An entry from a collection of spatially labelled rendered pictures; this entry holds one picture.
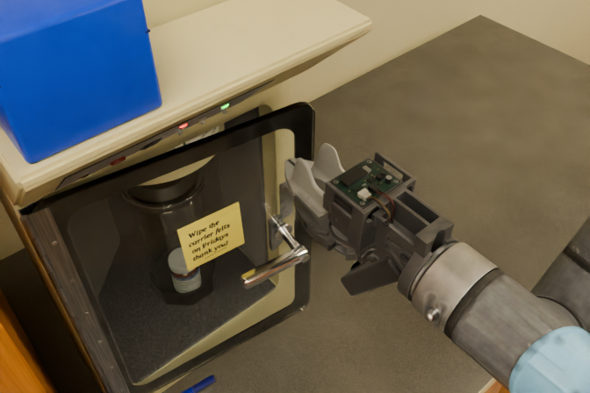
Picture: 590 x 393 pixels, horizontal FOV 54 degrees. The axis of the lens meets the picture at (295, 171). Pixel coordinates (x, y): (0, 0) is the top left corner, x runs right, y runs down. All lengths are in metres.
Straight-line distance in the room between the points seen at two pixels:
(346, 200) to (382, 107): 0.86
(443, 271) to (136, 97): 0.29
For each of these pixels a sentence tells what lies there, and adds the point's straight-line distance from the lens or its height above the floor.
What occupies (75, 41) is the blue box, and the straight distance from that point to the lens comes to 0.37.
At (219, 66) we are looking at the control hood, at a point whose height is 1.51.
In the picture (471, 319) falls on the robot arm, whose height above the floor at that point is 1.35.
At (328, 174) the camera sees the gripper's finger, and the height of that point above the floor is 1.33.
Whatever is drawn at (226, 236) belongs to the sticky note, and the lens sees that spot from 0.69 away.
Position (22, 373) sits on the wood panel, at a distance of 0.57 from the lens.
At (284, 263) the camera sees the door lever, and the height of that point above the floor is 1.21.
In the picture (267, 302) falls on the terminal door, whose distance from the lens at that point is 0.84.
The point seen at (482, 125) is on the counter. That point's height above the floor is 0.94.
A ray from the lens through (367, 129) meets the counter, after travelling 1.30.
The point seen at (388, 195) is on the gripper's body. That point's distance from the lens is 0.54.
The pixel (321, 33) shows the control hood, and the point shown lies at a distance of 0.50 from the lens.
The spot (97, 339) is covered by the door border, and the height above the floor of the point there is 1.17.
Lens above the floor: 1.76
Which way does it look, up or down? 44 degrees down
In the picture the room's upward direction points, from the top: straight up
